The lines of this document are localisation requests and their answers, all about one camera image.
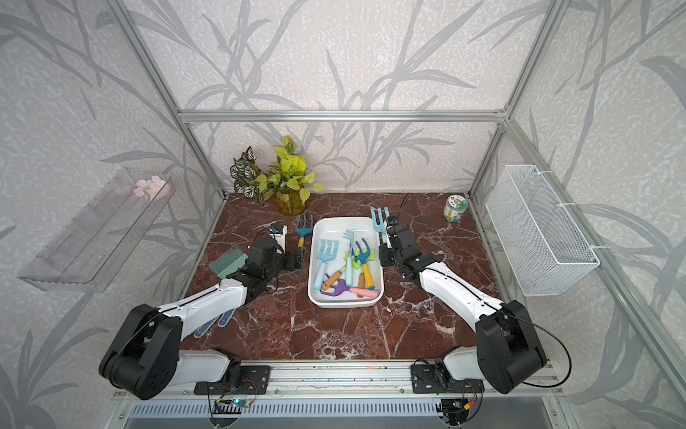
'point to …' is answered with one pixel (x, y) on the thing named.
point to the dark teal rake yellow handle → (363, 258)
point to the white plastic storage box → (330, 230)
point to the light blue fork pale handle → (380, 226)
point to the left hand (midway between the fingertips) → (295, 247)
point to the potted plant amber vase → (287, 185)
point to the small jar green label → (455, 205)
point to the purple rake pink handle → (341, 288)
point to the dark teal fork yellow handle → (304, 231)
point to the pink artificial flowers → (154, 189)
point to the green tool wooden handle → (330, 280)
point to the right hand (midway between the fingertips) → (385, 245)
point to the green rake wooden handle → (357, 265)
